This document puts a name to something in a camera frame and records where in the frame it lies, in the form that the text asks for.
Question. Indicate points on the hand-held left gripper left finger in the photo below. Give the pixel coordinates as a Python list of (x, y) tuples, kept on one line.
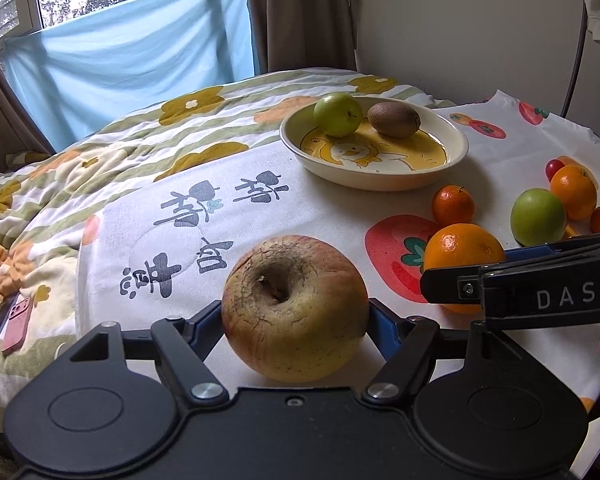
[(209, 324)]

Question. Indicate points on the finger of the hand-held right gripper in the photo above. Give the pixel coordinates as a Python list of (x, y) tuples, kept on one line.
[(545, 250), (450, 285)]

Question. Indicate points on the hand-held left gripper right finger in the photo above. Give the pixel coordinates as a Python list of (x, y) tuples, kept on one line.
[(380, 325)]

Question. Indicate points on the small green apple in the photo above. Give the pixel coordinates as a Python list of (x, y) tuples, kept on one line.
[(337, 116), (537, 217)]

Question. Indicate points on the large orange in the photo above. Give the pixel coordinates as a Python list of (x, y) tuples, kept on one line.
[(460, 250)]

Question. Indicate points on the medium orange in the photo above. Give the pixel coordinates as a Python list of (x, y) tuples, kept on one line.
[(574, 194)]

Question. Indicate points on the red cherry tomato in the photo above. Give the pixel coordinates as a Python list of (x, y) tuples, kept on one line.
[(554, 169)]

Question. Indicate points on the large wrinkled red-yellow apple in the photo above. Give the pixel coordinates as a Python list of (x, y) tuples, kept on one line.
[(295, 320)]

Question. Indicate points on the white bowl with yellow print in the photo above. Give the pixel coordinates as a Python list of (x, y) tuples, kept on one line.
[(380, 160)]

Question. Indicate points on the brown kiwi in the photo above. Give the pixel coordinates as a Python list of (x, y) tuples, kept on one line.
[(394, 120)]

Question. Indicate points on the white persimmon print cloth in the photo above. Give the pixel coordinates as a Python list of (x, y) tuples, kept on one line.
[(330, 210)]

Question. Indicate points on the pink phone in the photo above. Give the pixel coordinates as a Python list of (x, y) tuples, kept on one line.
[(17, 322)]

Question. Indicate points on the metal stand pole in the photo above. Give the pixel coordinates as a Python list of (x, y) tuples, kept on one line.
[(576, 60)]

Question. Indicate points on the floral striped blanket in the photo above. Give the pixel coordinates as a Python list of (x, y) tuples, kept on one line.
[(130, 130)]

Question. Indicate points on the light blue curtain cloth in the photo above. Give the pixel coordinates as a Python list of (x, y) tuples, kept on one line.
[(130, 60)]

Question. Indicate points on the brown curtain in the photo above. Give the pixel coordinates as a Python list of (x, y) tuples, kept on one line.
[(300, 10), (0, 110)]

